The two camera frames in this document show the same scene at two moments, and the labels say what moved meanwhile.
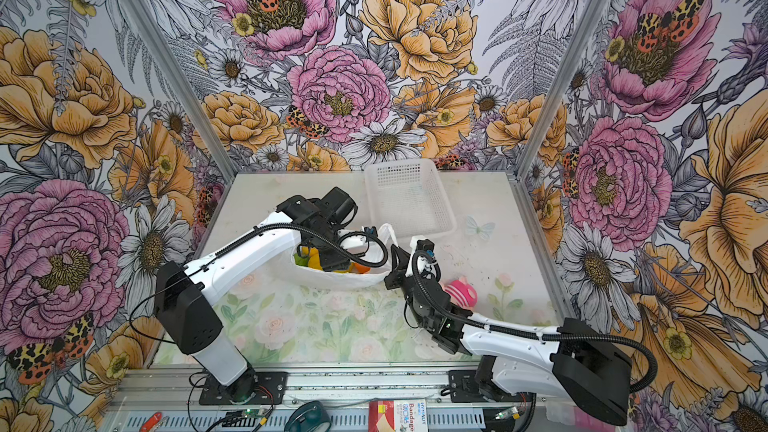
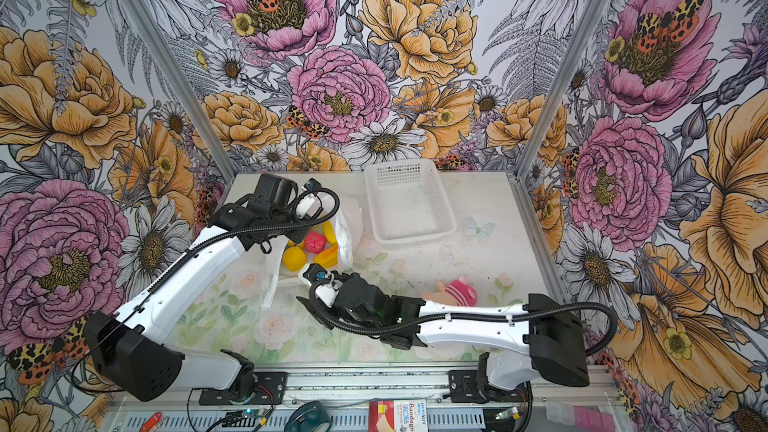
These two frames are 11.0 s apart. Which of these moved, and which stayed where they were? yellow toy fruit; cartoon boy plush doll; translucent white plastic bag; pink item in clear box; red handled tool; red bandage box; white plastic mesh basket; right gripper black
Moved: yellow toy fruit; right gripper black; translucent white plastic bag
Stayed: red handled tool; white plastic mesh basket; red bandage box; pink item in clear box; cartoon boy plush doll
